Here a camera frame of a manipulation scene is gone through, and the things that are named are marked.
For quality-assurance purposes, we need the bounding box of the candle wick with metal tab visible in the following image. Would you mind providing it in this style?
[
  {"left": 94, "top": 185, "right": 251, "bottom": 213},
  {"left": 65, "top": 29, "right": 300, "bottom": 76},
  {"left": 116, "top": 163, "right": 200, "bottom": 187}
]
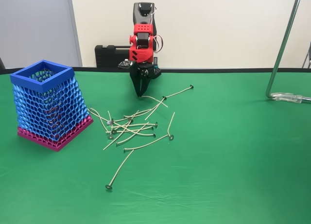
[
  {"left": 116, "top": 121, "right": 150, "bottom": 146},
  {"left": 123, "top": 134, "right": 169, "bottom": 153},
  {"left": 116, "top": 123, "right": 156, "bottom": 137},
  {"left": 107, "top": 110, "right": 114, "bottom": 140},
  {"left": 104, "top": 149, "right": 135, "bottom": 190},
  {"left": 113, "top": 122, "right": 159, "bottom": 129},
  {"left": 88, "top": 107, "right": 112, "bottom": 126},
  {"left": 106, "top": 126, "right": 155, "bottom": 134},
  {"left": 166, "top": 84, "right": 194, "bottom": 99},
  {"left": 167, "top": 112, "right": 175, "bottom": 140},
  {"left": 123, "top": 106, "right": 157, "bottom": 119},
  {"left": 138, "top": 95, "right": 169, "bottom": 108},
  {"left": 103, "top": 118, "right": 134, "bottom": 151},
  {"left": 110, "top": 109, "right": 153, "bottom": 122},
  {"left": 111, "top": 110, "right": 139, "bottom": 135},
  {"left": 144, "top": 95, "right": 167, "bottom": 121}
]

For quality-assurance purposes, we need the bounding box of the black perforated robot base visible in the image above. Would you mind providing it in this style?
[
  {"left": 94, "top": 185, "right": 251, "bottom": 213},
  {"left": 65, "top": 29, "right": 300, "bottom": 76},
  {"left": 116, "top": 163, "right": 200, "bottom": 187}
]
[{"left": 151, "top": 55, "right": 163, "bottom": 79}]

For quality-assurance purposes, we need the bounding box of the blue magenta lattice basket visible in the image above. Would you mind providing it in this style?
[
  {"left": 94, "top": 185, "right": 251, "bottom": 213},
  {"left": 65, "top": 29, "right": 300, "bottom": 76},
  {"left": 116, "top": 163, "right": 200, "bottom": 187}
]
[{"left": 9, "top": 60, "right": 94, "bottom": 152}]

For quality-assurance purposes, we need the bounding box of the black plastic tool case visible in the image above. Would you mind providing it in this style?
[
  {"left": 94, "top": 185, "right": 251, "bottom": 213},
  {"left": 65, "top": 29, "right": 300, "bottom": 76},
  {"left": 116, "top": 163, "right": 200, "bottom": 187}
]
[{"left": 94, "top": 44, "right": 133, "bottom": 69}]

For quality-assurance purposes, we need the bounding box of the green cloth with black border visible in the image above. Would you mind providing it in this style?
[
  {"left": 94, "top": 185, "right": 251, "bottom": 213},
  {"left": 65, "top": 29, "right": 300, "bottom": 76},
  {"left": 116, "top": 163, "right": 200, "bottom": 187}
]
[{"left": 0, "top": 67, "right": 311, "bottom": 224}]

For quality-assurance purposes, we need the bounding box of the chrome stand pole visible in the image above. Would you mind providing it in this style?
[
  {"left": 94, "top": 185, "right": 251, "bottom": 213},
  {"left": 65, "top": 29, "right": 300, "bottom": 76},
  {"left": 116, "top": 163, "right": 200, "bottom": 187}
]
[{"left": 265, "top": 0, "right": 311, "bottom": 104}]

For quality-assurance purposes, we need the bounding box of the black gripper camera mount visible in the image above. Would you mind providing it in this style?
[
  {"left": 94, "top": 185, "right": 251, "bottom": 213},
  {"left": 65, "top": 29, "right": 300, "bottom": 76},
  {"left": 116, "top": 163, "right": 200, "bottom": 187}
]
[{"left": 118, "top": 60, "right": 136, "bottom": 70}]

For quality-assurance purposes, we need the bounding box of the red white servo cable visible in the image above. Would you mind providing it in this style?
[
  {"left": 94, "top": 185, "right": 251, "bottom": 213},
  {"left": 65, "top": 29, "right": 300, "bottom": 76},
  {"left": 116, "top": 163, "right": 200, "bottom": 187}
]
[{"left": 150, "top": 6, "right": 165, "bottom": 52}]

